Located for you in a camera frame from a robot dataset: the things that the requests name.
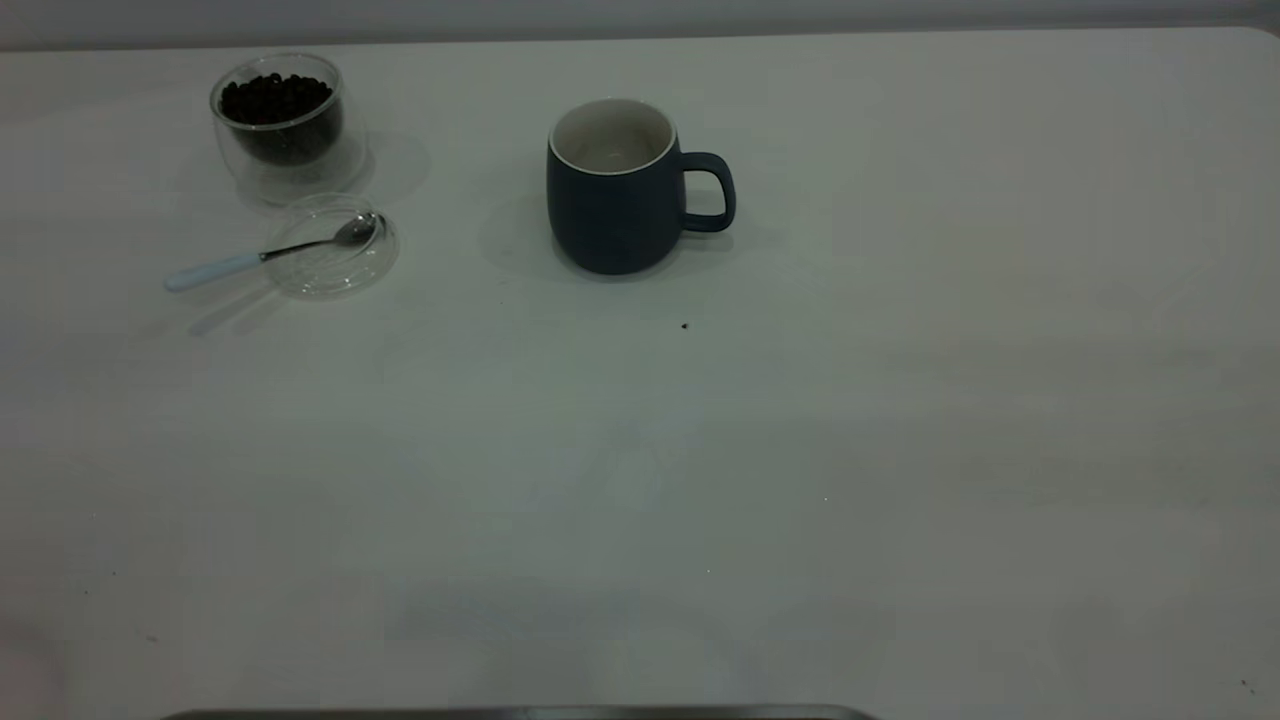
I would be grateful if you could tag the dark grey ceramic mug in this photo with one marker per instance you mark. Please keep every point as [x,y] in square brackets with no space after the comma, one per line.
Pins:
[610,230]

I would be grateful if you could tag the clear glass lid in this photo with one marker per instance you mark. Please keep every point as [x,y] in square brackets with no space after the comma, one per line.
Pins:
[335,275]

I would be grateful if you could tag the dark coffee beans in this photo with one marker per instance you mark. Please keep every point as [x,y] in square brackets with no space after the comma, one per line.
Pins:
[278,105]

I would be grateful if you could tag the double-wall clear glass cup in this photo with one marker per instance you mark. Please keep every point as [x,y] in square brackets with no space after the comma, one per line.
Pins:
[300,182]

